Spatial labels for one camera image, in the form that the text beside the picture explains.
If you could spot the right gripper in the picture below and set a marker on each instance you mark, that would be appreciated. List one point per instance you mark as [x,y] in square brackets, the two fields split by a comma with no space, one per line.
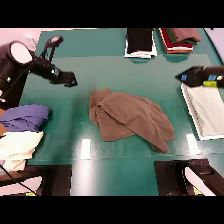
[193,76]

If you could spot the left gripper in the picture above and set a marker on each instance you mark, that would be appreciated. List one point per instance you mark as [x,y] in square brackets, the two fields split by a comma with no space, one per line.
[63,78]

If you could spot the brown T-shirt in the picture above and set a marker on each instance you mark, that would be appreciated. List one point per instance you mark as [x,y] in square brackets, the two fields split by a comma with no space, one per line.
[130,116]

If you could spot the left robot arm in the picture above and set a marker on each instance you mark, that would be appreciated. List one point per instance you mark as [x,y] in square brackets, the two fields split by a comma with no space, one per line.
[12,74]

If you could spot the red garment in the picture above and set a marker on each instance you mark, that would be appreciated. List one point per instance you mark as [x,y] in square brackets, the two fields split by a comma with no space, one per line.
[173,47]

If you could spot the dark green garment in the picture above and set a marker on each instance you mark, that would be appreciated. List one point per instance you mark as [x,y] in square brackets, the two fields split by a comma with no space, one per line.
[181,41]

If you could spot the white garment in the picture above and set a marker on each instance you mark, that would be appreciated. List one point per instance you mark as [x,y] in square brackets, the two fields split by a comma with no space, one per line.
[146,54]
[208,111]

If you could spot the mauve garment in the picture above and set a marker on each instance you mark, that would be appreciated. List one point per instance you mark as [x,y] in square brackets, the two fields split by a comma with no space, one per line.
[186,34]

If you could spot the purple-blue garment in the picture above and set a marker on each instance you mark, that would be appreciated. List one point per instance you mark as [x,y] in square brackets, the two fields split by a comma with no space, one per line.
[25,116]

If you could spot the black garment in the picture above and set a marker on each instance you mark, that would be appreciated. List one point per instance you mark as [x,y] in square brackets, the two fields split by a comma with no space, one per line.
[139,40]

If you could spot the cream garment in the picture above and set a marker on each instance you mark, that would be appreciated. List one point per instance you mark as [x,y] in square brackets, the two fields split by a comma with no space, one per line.
[18,146]

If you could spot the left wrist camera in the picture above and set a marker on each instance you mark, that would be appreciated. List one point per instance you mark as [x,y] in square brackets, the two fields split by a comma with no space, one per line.
[55,41]

